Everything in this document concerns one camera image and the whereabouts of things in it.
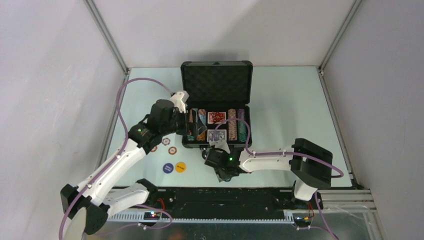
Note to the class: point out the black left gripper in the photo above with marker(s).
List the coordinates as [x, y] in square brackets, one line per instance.
[183, 116]

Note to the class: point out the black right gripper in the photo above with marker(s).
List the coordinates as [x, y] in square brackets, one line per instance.
[221, 176]

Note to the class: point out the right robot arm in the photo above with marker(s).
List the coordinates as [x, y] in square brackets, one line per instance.
[310, 163]

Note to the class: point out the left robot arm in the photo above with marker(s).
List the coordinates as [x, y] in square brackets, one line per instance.
[90, 203]

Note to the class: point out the red dice set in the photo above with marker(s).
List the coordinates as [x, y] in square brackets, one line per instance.
[216, 117]

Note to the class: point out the white red poker chip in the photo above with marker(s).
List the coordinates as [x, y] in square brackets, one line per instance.
[166, 141]

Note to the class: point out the blue playing card deck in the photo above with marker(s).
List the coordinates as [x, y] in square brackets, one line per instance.
[216, 135]

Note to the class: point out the pink brown chip stack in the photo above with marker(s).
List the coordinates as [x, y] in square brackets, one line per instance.
[232, 125]

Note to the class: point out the blue orange chip stack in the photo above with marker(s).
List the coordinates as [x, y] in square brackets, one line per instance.
[202, 113]

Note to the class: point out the purple green chip stack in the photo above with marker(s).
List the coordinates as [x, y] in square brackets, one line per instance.
[242, 130]

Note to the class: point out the yellow big blind button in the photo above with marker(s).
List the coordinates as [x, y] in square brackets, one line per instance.
[180, 167]

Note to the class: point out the blue small blind button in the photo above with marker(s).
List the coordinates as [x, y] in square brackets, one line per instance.
[168, 168]

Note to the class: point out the black poker case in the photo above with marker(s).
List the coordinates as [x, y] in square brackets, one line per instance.
[218, 86]

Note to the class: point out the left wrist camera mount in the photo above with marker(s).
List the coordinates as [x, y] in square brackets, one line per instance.
[179, 99]

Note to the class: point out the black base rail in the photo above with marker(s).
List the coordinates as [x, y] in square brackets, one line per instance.
[229, 203]

